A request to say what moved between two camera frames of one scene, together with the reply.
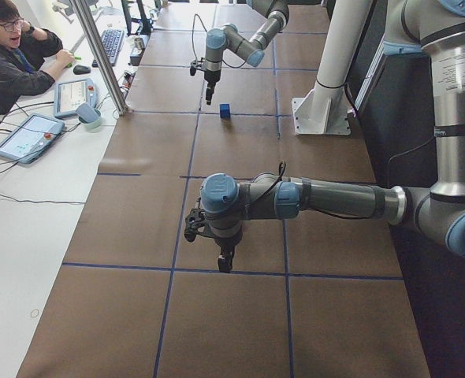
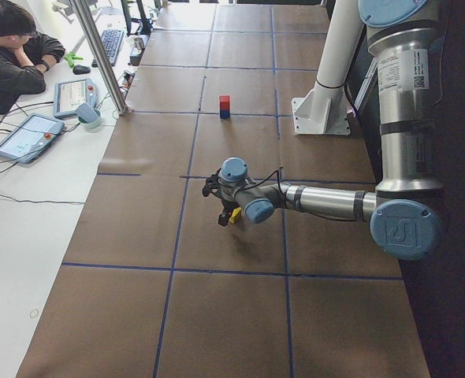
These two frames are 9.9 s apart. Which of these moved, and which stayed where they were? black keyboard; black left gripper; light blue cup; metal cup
Moved: black left gripper
Stayed: metal cup; black keyboard; light blue cup
